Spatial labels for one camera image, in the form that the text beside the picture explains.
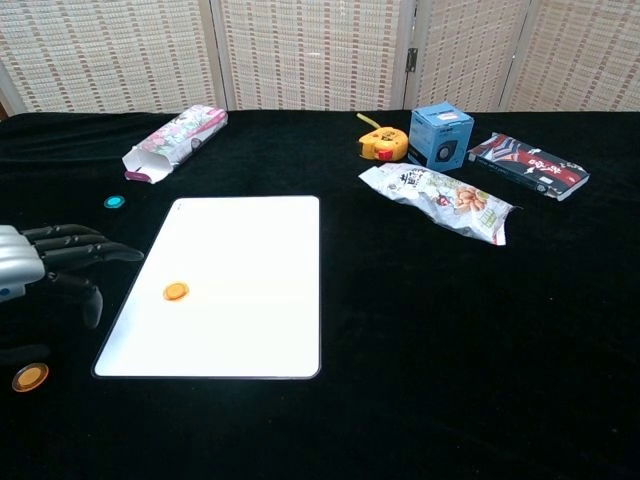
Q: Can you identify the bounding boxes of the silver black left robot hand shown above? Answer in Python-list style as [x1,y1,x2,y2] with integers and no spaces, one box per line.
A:
[0,223,145,330]

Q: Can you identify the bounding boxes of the blue speaker carton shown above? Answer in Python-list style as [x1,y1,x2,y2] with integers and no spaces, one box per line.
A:
[408,101,475,173]

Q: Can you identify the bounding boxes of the yellow tape measure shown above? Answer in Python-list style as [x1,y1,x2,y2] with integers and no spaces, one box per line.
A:
[356,112,410,163]

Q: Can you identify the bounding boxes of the silver snack bag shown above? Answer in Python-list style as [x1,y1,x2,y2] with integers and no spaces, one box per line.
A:
[357,162,516,247]

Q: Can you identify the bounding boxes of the floral pink paper box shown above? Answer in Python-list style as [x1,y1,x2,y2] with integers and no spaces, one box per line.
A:
[121,104,229,185]

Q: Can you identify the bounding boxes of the dark box with red print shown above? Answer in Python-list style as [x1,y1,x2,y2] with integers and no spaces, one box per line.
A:
[467,132,591,202]

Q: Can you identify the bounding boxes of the black velvet tablecloth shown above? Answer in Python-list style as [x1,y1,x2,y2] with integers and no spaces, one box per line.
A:
[0,108,640,480]

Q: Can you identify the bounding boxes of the woven folding screen panel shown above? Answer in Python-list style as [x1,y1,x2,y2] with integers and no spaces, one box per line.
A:
[404,0,532,113]
[0,0,224,115]
[209,0,416,112]
[499,0,640,113]

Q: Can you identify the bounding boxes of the white rectangular board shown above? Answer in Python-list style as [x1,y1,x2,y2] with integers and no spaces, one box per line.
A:
[91,195,322,381]

